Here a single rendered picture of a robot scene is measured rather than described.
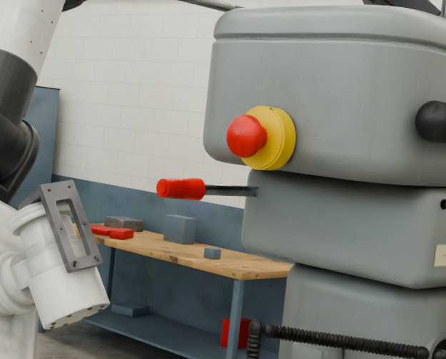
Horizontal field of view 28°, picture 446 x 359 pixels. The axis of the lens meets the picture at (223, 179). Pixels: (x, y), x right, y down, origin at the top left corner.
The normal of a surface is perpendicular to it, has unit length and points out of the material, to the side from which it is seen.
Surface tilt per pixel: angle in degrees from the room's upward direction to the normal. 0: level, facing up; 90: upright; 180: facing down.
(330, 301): 90
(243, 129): 87
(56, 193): 60
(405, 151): 90
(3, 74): 67
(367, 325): 90
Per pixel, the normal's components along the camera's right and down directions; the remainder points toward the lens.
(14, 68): 0.65, -0.21
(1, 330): 0.79, -0.43
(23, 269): -0.48, -0.01
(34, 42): 0.90, -0.01
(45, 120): 0.72, 0.11
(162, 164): -0.69, -0.04
